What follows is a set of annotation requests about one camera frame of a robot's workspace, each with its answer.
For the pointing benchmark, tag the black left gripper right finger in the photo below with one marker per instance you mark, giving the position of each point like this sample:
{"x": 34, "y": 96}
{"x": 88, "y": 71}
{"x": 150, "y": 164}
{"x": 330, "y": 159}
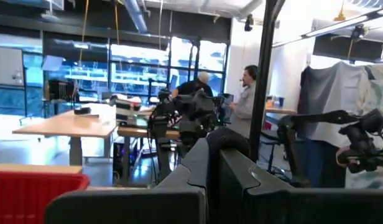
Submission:
{"x": 303, "y": 207}

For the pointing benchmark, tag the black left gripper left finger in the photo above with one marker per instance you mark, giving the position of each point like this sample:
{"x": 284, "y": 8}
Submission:
{"x": 123, "y": 207}

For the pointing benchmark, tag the black knit sweater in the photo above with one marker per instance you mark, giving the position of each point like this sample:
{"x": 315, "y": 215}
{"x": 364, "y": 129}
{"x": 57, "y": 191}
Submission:
{"x": 225, "y": 140}

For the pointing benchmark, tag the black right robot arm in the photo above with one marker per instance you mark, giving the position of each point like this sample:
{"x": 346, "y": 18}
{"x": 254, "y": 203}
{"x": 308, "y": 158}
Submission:
{"x": 197, "y": 115}

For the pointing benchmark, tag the background black robot arm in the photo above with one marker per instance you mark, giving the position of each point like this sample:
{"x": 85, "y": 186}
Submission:
{"x": 319, "y": 119}

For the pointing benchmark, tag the brown wooden desk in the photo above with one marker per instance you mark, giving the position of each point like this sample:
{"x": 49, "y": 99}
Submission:
{"x": 138, "y": 132}

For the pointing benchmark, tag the black equipment stand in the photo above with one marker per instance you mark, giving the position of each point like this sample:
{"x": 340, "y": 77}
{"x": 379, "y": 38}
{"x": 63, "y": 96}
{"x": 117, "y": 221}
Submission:
{"x": 160, "y": 133}

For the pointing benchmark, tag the red ribbed plastic bin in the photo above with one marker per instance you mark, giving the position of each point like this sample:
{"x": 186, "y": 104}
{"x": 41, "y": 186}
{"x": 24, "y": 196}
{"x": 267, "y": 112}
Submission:
{"x": 33, "y": 199}

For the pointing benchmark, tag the light wooden table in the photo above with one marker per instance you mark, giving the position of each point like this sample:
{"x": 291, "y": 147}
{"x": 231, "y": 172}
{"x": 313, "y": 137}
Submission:
{"x": 70, "y": 126}

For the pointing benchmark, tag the wooden side table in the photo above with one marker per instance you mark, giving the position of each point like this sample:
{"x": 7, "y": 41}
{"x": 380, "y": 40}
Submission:
{"x": 281, "y": 110}

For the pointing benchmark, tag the pile of desk clutter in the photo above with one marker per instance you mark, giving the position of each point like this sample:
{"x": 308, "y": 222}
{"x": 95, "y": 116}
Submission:
{"x": 126, "y": 107}

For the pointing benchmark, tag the small black box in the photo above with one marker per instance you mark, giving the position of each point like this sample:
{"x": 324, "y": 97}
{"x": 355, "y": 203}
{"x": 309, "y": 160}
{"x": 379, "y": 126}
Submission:
{"x": 82, "y": 110}

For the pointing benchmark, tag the blue cup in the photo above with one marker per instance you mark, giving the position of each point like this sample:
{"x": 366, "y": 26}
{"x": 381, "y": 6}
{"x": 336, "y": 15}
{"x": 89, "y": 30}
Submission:
{"x": 281, "y": 102}

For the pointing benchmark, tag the person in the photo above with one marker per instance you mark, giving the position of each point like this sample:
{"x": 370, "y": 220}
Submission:
{"x": 193, "y": 87}
{"x": 244, "y": 105}

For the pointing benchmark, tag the grey hanging sheet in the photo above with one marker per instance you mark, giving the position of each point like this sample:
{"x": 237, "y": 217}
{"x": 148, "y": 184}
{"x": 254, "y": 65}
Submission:
{"x": 334, "y": 93}

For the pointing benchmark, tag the black electronic device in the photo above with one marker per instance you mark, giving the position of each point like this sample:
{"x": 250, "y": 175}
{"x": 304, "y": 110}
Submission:
{"x": 61, "y": 90}

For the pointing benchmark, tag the ceiling light bar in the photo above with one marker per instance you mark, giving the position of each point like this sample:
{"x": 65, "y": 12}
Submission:
{"x": 334, "y": 27}

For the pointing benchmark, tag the blue ceiling pipe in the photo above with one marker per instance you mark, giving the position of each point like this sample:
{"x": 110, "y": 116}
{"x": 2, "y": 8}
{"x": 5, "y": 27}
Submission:
{"x": 136, "y": 15}

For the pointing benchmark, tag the white wall board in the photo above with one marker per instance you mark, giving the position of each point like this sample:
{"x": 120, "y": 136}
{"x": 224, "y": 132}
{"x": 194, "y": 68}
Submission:
{"x": 7, "y": 66}

